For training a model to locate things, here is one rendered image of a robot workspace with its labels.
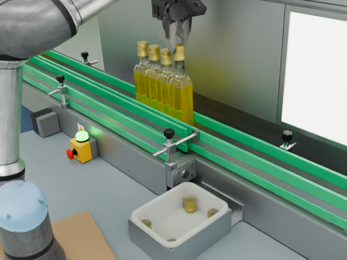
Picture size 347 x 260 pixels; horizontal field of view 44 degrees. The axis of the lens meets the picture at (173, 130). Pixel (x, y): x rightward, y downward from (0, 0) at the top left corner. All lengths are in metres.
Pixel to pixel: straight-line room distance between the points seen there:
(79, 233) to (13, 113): 0.39
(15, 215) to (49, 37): 0.39
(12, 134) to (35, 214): 0.20
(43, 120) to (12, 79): 0.74
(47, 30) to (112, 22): 0.94
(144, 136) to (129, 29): 0.54
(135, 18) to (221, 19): 0.46
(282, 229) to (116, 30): 1.04
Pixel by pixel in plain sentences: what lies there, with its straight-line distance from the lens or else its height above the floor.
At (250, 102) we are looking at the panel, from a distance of 1.32.
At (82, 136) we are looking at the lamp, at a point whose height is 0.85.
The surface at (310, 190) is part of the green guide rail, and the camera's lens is 1.09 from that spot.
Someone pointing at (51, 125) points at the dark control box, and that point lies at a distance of 1.78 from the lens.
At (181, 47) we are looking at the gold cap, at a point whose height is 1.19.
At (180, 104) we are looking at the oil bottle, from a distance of 1.32.
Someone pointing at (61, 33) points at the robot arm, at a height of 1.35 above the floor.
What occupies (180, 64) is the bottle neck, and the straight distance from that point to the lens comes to 1.29.
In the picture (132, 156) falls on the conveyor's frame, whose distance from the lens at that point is 1.39.
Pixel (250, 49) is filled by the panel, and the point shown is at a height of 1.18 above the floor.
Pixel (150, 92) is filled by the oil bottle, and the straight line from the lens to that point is 1.42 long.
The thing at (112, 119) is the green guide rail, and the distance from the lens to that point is 1.46.
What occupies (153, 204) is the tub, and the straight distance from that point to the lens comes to 1.20.
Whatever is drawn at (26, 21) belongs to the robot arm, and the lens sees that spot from 0.90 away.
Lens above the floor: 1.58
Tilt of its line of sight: 29 degrees down
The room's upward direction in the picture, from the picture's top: 3 degrees counter-clockwise
